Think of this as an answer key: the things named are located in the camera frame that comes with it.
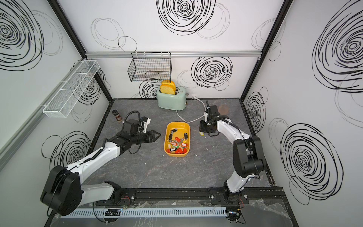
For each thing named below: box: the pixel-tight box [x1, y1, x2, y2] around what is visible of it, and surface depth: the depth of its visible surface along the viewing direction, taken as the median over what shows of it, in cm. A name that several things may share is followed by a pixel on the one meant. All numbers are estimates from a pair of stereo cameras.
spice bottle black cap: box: [112, 109, 123, 123], surface depth 102 cm
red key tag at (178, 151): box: [174, 147, 188, 155], surface depth 93 cm
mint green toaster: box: [156, 86, 188, 111], surface depth 109 cm
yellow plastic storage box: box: [163, 121, 191, 158], surface depth 96 cm
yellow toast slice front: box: [160, 82, 176, 96], surface depth 104 cm
